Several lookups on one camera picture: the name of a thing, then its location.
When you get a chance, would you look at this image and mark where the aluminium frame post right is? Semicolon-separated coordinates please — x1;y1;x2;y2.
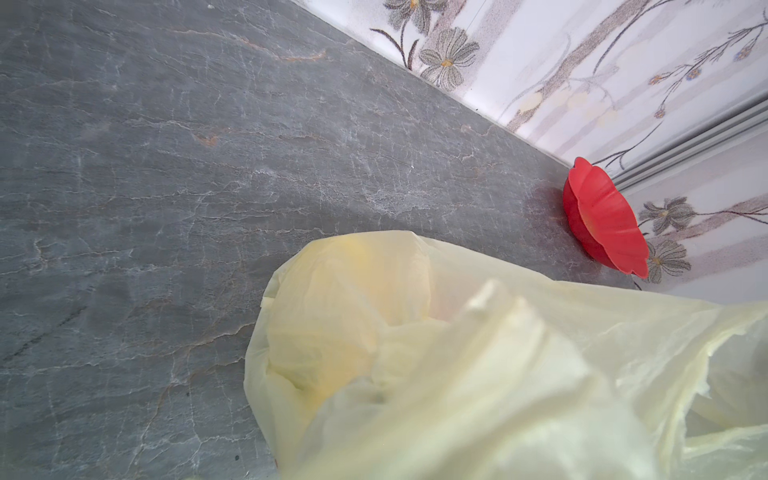
614;94;767;191

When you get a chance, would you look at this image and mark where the red flower-shaped plastic plate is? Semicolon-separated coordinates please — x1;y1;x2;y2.
562;157;649;278

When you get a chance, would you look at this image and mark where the pale yellow printed plastic bag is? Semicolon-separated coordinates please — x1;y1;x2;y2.
244;231;767;479

